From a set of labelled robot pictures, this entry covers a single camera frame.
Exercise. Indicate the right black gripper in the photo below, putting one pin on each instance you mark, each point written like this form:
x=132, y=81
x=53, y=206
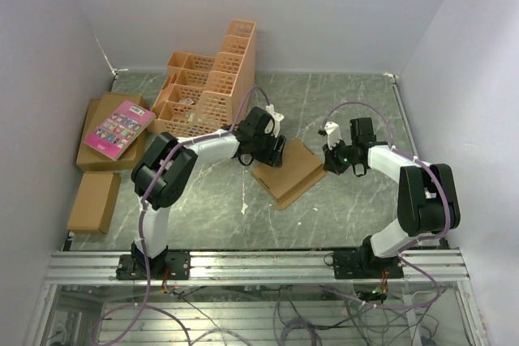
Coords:
x=330, y=162

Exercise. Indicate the brown cardboard box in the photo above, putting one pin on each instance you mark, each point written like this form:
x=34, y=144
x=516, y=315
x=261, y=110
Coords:
x=300, y=170

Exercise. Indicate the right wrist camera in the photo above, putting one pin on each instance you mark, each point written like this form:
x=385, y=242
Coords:
x=332, y=132

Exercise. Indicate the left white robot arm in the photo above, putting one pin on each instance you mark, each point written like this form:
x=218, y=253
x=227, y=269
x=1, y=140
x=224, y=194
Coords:
x=162, y=174

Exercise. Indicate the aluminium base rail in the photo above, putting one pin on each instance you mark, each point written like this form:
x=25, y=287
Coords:
x=250, y=268

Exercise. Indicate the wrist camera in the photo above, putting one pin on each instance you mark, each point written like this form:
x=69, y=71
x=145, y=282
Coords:
x=274, y=124
x=332, y=132

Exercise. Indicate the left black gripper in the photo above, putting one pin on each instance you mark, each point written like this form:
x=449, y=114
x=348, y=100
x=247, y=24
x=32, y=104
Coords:
x=273, y=158

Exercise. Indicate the small closed cardboard box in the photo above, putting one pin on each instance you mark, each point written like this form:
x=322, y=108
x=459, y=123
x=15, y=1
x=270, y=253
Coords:
x=94, y=204

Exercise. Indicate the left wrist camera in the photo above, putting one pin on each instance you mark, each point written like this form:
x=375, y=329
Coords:
x=274, y=124

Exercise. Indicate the orange plastic organizer rack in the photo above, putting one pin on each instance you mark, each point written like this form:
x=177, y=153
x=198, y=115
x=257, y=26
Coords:
x=202, y=94

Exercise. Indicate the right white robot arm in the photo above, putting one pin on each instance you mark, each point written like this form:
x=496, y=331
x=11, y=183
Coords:
x=427, y=203

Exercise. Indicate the pink book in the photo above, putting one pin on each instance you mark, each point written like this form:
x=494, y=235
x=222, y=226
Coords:
x=119, y=130

